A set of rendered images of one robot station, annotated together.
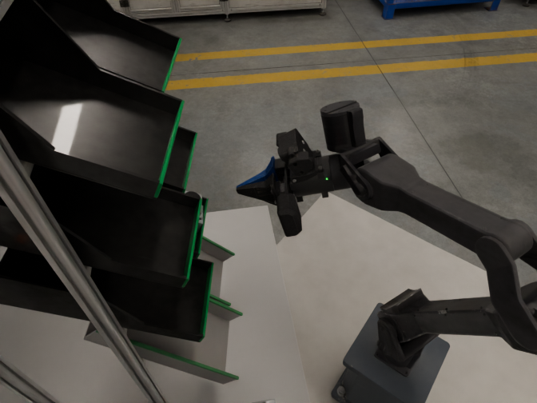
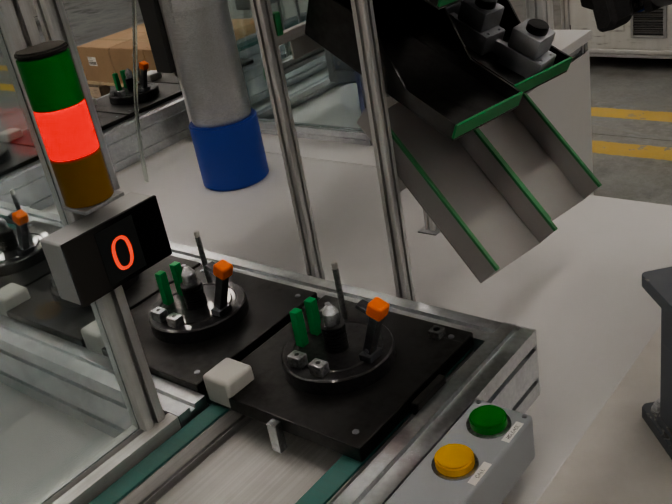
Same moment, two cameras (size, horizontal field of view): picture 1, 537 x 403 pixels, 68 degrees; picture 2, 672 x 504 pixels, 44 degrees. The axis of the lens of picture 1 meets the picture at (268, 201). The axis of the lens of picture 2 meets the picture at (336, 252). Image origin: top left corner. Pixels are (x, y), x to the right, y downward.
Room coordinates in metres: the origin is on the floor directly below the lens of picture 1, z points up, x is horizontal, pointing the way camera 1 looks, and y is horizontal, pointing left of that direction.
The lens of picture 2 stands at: (-0.47, -0.56, 1.56)
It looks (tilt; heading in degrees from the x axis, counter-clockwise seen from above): 27 degrees down; 52
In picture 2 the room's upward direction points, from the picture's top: 11 degrees counter-clockwise
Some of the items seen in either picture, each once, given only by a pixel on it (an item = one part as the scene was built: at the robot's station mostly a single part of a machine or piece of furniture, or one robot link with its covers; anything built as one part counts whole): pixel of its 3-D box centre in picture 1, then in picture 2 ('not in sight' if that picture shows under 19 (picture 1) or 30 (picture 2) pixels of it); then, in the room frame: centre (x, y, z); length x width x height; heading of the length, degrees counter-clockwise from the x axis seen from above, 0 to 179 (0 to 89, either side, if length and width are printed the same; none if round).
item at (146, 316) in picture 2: not in sight; (192, 290); (0.00, 0.39, 1.01); 0.24 x 0.24 x 0.13; 9
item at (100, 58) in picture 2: not in sight; (174, 60); (2.63, 4.95, 0.20); 1.20 x 0.80 x 0.41; 98
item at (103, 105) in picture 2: not in sight; (130, 82); (0.58, 1.58, 1.01); 0.24 x 0.24 x 0.13; 9
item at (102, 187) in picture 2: not in sight; (82, 176); (-0.16, 0.22, 1.28); 0.05 x 0.05 x 0.05
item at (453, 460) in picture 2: not in sight; (454, 463); (-0.01, -0.09, 0.96); 0.04 x 0.04 x 0.02
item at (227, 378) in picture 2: not in sight; (229, 383); (-0.07, 0.22, 0.97); 0.05 x 0.05 x 0.04; 9
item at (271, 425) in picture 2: not in sight; (276, 435); (-0.08, 0.12, 0.95); 0.01 x 0.01 x 0.04; 9
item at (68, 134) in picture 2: not in sight; (67, 129); (-0.16, 0.22, 1.33); 0.05 x 0.05 x 0.05
